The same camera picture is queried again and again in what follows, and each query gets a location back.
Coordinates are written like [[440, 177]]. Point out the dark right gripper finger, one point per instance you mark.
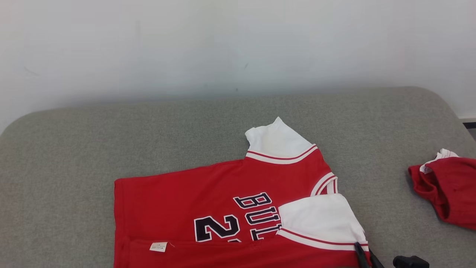
[[362, 258], [375, 262]]

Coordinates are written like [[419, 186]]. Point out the red white basketball jersey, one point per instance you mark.
[[167, 201]]

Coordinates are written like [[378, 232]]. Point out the dark wall baseboard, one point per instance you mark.
[[469, 125]]

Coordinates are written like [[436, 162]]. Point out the red white-striped shorts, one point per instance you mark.
[[450, 190]]

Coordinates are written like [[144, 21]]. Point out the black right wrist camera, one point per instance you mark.
[[411, 262]]

